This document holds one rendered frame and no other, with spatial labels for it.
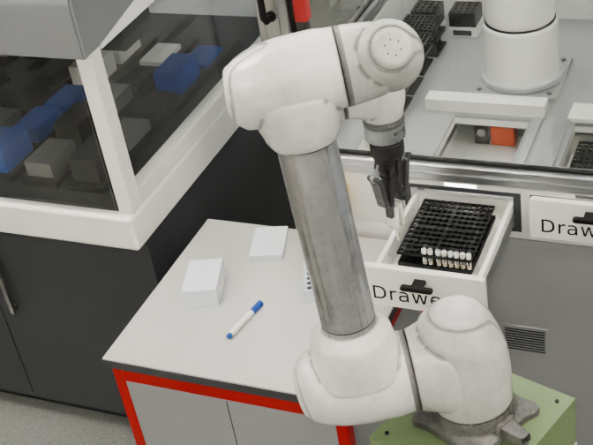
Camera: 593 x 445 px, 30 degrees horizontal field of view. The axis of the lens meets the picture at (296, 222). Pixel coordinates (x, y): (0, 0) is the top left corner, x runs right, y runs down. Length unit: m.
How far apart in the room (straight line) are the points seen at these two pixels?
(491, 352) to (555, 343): 0.94
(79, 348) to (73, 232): 0.54
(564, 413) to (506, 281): 0.72
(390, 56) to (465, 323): 0.54
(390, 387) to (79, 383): 1.70
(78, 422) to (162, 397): 1.02
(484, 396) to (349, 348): 0.27
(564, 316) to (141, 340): 1.06
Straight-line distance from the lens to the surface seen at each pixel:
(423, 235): 2.62
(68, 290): 3.28
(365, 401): 2.02
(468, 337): 1.99
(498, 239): 2.60
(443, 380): 2.02
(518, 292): 2.87
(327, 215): 1.84
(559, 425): 2.20
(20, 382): 3.72
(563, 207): 2.66
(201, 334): 2.66
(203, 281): 2.74
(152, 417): 2.77
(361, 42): 1.71
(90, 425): 3.67
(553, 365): 3.00
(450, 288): 2.46
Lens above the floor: 2.44
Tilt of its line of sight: 34 degrees down
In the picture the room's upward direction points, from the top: 10 degrees counter-clockwise
